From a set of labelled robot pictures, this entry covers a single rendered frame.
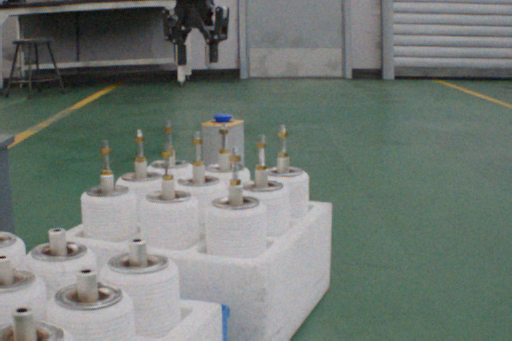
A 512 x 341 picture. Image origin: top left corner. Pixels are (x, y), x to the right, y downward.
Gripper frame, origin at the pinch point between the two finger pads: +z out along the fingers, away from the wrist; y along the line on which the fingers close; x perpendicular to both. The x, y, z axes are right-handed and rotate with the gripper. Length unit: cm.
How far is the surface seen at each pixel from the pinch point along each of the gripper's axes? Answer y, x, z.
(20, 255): 4.8, -42.9, 23.3
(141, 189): -8.0, -6.6, 23.1
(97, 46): -410, 333, 15
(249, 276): 21.8, -14.2, 30.8
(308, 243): 18.0, 8.1, 32.3
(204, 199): 3.7, -3.0, 24.0
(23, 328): 31, -61, 20
